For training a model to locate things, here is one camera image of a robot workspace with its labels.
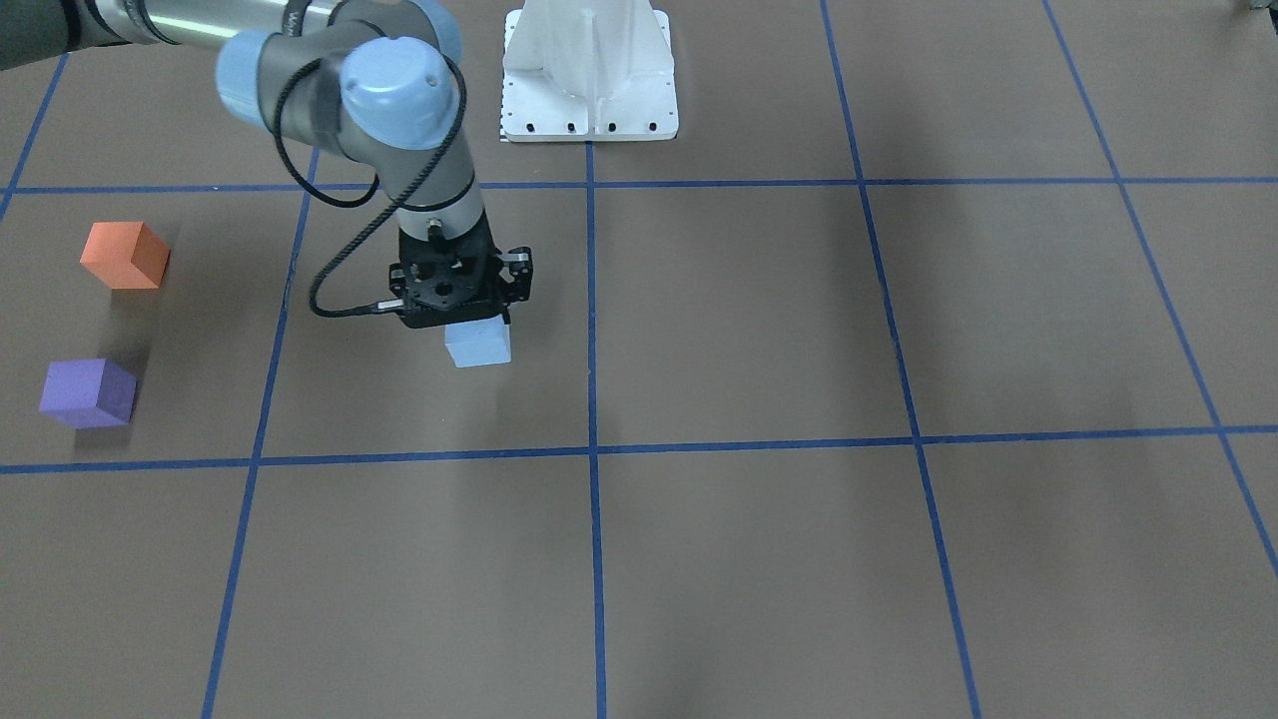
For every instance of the light blue foam block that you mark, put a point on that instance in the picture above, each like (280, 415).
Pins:
(484, 342)

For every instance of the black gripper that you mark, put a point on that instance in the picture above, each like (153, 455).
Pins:
(518, 277)

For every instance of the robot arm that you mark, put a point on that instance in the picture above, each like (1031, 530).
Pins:
(375, 82)

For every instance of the orange foam block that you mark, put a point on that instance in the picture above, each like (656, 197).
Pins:
(125, 256)

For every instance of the purple foam block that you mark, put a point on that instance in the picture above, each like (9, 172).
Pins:
(88, 393)

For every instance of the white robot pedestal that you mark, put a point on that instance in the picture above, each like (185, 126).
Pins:
(588, 71)

